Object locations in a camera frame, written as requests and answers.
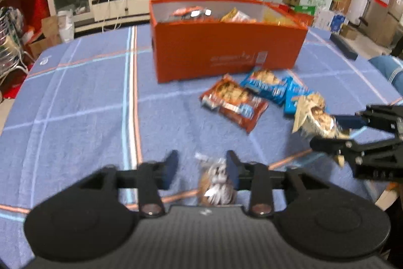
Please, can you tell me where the blue cookie packet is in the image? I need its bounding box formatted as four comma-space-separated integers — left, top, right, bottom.
241, 69, 288, 106
283, 77, 315, 116

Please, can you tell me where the blue plaid tablecloth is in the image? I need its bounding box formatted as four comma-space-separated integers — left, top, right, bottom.
0, 24, 403, 269

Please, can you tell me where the clear yellow cake packet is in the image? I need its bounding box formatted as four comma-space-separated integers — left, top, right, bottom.
263, 9, 298, 27

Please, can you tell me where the orange cardboard box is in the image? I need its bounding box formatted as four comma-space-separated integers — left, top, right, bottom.
149, 0, 308, 83

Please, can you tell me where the blue carton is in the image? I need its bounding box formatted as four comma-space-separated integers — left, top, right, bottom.
330, 14, 347, 33

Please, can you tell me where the open cardboard box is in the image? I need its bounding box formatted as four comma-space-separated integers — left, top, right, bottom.
27, 15, 63, 57

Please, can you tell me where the blue denim cloth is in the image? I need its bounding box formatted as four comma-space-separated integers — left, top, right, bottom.
368, 55, 403, 90

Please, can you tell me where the orange silver snack packet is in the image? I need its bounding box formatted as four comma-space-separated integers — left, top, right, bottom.
172, 6, 212, 20

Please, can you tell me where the brown silver cake packet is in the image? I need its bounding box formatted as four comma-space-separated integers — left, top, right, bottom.
194, 152, 237, 206

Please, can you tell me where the yellow snack packet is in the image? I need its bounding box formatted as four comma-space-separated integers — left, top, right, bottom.
220, 8, 257, 23

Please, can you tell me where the grey metal cabinet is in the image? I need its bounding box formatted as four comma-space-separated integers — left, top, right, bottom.
359, 0, 403, 47

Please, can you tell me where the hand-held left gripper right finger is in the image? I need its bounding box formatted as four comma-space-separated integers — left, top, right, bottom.
226, 150, 325, 219

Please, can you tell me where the white snack packet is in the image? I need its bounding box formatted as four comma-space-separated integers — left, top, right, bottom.
291, 93, 351, 168

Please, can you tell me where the green orange bag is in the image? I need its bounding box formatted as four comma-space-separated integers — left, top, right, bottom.
293, 4, 317, 17

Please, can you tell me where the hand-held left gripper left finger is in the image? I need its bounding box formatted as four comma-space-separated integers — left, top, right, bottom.
76, 150, 179, 218

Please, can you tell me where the white carton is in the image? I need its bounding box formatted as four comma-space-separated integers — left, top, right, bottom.
315, 9, 334, 30

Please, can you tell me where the wire rack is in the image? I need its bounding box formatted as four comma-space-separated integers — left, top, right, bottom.
0, 6, 30, 90

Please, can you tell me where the long black box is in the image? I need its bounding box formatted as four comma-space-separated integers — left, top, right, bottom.
329, 33, 359, 61

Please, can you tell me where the brown cookie packet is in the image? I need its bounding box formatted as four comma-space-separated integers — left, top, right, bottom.
200, 74, 269, 134

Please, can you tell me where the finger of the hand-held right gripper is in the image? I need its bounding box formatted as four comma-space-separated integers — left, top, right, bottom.
310, 134, 403, 162
332, 104, 403, 135

